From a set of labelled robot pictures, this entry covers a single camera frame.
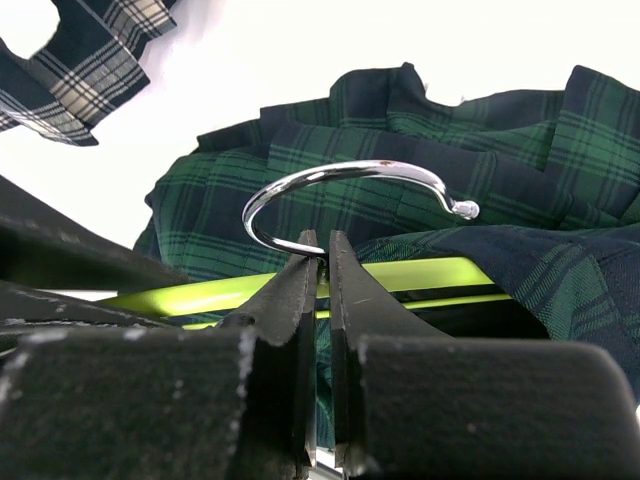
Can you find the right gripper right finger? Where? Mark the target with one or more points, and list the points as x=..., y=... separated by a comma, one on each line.
x=411, y=402

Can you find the navy plaid skirt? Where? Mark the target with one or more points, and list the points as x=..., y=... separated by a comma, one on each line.
x=87, y=70

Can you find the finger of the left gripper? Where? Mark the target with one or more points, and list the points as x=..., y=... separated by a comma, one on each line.
x=45, y=256

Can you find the green plaid skirt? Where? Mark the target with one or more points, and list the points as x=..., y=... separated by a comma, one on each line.
x=539, y=188

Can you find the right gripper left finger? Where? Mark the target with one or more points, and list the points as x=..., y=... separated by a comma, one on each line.
x=232, y=402

